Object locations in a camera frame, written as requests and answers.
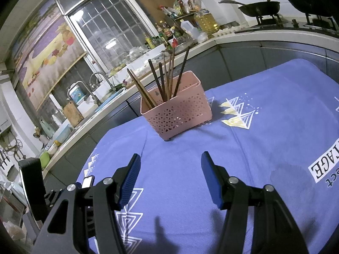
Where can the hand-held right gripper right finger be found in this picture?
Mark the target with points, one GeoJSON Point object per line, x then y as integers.
{"type": "Point", "coordinates": [210, 180]}

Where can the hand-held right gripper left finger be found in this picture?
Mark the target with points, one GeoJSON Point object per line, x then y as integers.
{"type": "Point", "coordinates": [129, 180]}

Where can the pink plastic utensil basket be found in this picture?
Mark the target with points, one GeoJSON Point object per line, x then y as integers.
{"type": "Point", "coordinates": [180, 116]}

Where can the bunch of chopsticks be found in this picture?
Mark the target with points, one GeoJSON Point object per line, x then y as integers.
{"type": "Point", "coordinates": [161, 84]}

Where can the small lit device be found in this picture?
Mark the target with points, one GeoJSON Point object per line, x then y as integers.
{"type": "Point", "coordinates": [88, 182]}

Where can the blue printed tablecloth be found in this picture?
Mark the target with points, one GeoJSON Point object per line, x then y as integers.
{"type": "Point", "coordinates": [264, 137]}

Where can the light blue basin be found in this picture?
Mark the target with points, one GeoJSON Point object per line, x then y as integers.
{"type": "Point", "coordinates": [62, 133]}

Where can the green sponge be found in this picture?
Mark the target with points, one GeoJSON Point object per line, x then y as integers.
{"type": "Point", "coordinates": [45, 160]}

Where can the wooden cutting board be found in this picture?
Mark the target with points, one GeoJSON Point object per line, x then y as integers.
{"type": "Point", "coordinates": [72, 113]}

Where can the pale green bottle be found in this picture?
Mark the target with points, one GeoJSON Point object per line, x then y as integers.
{"type": "Point", "coordinates": [46, 129]}

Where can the white water filter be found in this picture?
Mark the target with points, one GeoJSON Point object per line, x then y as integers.
{"type": "Point", "coordinates": [78, 94]}

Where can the chrome sink faucet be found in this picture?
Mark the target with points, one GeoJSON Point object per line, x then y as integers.
{"type": "Point", "coordinates": [99, 78]}
{"type": "Point", "coordinates": [79, 92]}

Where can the grey kitchen counter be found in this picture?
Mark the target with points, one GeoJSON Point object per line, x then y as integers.
{"type": "Point", "coordinates": [238, 50]}

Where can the white egg tray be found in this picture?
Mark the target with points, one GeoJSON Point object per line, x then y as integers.
{"type": "Point", "coordinates": [227, 31]}

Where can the row of condiment bottles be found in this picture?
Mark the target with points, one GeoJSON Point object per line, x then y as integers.
{"type": "Point", "coordinates": [164, 34]}

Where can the white plastic jug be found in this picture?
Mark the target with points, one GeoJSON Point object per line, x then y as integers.
{"type": "Point", "coordinates": [189, 29]}

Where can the barred window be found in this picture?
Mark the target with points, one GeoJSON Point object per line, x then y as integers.
{"type": "Point", "coordinates": [111, 26]}

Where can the yellow cooking oil bottle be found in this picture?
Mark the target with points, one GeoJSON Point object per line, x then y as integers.
{"type": "Point", "coordinates": [208, 21]}

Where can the black gas stove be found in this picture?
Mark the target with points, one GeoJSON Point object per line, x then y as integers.
{"type": "Point", "coordinates": [267, 21]}

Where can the fruit wall poster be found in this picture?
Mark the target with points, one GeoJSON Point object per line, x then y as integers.
{"type": "Point", "coordinates": [45, 50]}

